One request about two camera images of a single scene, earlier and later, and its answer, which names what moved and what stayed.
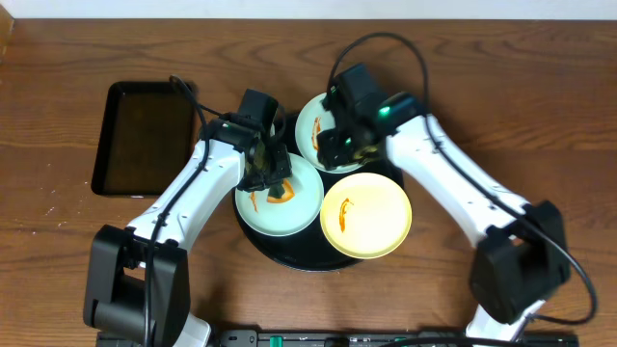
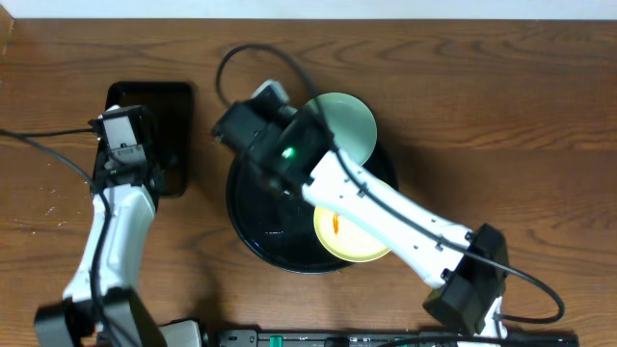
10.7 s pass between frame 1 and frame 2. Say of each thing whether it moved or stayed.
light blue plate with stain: moved
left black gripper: moved
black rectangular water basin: stayed
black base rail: stayed
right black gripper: moved
